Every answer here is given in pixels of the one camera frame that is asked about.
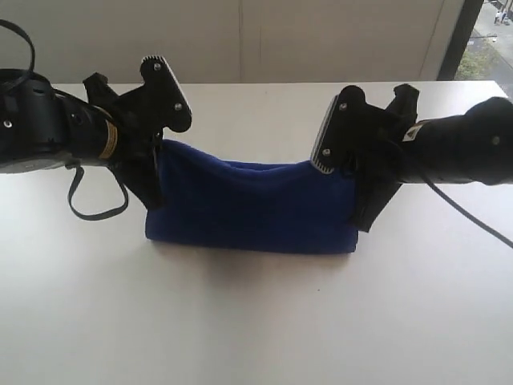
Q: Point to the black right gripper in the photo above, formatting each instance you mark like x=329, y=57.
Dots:
x=372, y=158

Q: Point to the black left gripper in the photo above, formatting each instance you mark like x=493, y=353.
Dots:
x=102, y=134

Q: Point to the blue towel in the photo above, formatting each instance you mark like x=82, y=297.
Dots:
x=274, y=208

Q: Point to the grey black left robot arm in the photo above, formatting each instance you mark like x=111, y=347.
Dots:
x=43, y=128

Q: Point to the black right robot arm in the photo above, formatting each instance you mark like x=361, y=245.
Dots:
x=461, y=149

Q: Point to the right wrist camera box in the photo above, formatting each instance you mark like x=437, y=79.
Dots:
x=350, y=104

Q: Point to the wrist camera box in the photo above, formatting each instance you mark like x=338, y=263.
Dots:
x=350, y=104
x=156, y=104

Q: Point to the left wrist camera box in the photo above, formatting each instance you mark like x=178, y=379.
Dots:
x=156, y=104

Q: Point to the dark window frame post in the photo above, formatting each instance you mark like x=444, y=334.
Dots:
x=458, y=42

